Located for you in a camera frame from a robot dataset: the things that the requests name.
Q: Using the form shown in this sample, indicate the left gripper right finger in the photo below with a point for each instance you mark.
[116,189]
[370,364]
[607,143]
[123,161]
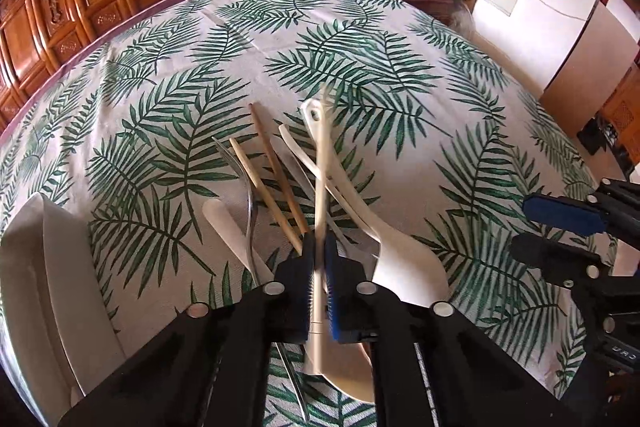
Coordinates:
[431,366]

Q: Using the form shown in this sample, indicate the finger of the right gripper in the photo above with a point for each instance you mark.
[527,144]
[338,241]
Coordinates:
[612,208]
[559,264]

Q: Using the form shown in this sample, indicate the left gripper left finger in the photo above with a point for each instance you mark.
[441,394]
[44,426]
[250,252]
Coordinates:
[207,367]

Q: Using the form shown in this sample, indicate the white spoon with holed handle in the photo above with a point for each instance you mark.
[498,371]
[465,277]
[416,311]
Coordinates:
[346,367]

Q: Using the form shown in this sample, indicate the large white rice spoon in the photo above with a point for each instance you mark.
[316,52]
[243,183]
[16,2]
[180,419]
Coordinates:
[405,266]

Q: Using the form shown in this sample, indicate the metal rectangular tray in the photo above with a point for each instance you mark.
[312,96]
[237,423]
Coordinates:
[57,342]

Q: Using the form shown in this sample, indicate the wooden chopstick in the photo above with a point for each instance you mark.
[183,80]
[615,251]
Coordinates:
[271,204]
[278,172]

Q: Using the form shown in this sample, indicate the silver metal fork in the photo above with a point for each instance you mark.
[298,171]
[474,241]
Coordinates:
[249,233]

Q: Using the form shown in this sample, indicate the green leaf print tablecloth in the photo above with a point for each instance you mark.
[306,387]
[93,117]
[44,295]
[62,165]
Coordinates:
[439,140]

